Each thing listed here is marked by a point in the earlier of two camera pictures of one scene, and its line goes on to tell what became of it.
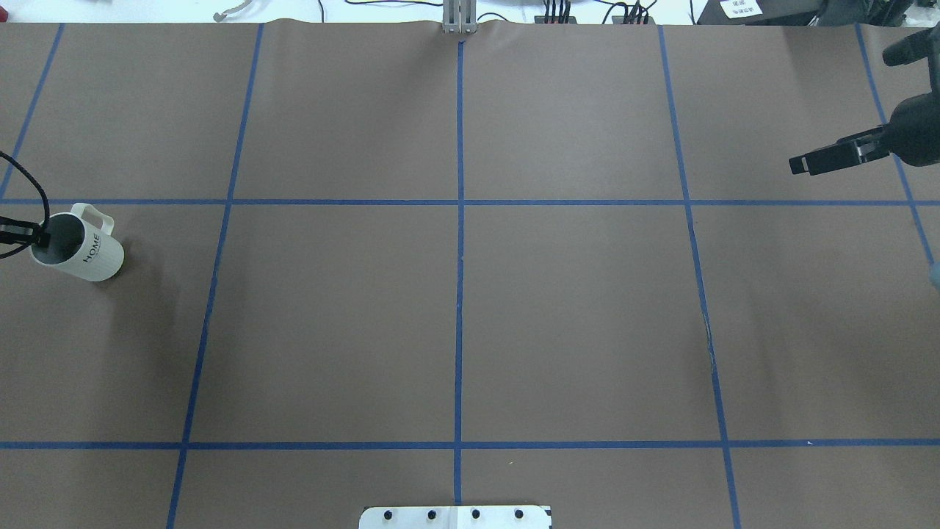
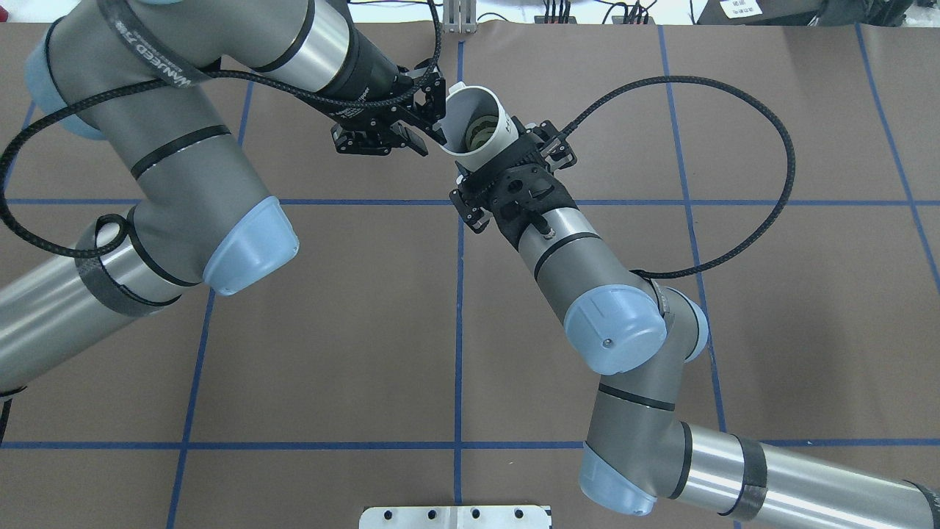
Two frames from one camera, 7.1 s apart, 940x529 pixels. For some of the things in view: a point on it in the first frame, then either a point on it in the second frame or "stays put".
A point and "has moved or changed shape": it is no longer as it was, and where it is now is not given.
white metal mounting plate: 454,517 stays put
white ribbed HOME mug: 81,242 has moved or changed shape
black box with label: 819,12 stays put
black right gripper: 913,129 -> 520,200
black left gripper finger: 12,231 -> 374,128
